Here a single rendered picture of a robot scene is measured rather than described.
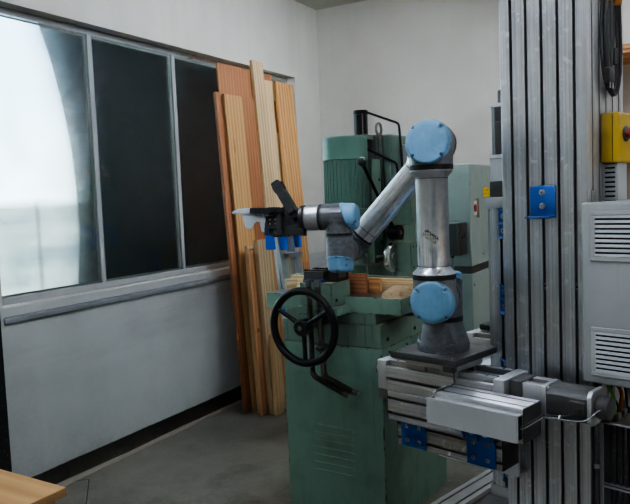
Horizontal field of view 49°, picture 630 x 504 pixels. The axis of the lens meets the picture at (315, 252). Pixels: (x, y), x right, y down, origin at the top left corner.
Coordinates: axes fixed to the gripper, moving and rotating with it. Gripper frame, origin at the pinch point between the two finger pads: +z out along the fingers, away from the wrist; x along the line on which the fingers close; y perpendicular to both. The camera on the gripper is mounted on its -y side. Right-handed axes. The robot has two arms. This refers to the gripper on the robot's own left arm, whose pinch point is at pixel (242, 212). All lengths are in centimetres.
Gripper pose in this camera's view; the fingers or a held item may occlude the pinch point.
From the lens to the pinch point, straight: 204.9
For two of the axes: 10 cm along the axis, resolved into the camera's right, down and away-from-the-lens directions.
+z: -9.5, 0.2, 3.2
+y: 0.0, 10.0, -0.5
